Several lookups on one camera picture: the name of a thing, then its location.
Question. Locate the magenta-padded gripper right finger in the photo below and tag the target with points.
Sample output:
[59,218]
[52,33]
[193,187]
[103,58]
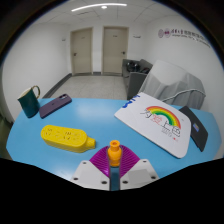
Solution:
[138,175]

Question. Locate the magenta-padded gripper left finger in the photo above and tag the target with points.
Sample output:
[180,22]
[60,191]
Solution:
[91,175]

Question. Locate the orange charger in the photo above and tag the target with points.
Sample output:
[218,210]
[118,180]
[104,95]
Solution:
[114,153]

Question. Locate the white rainbow-print mouse pad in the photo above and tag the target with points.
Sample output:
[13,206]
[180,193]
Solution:
[150,123]

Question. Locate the black notebook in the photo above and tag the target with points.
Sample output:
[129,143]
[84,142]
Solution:
[196,130]

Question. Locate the purple smartphone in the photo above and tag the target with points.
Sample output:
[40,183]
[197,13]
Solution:
[55,106]

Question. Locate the grey sofa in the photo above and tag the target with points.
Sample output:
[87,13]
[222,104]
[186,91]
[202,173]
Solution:
[133,83]

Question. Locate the teal mug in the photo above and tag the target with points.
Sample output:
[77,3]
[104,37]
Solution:
[29,103]

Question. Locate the grey cloth-covered furniture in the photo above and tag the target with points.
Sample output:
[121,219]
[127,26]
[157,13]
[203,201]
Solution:
[173,81]

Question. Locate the beige door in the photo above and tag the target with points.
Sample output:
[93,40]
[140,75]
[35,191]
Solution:
[115,50]
[81,51]

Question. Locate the small round ceiling light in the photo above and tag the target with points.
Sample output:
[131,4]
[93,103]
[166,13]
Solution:
[104,7]

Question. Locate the long ceiling light strip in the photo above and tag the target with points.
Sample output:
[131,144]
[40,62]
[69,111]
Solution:
[90,6]

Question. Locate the purple wall sign lettering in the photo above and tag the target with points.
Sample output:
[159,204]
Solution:
[183,35]

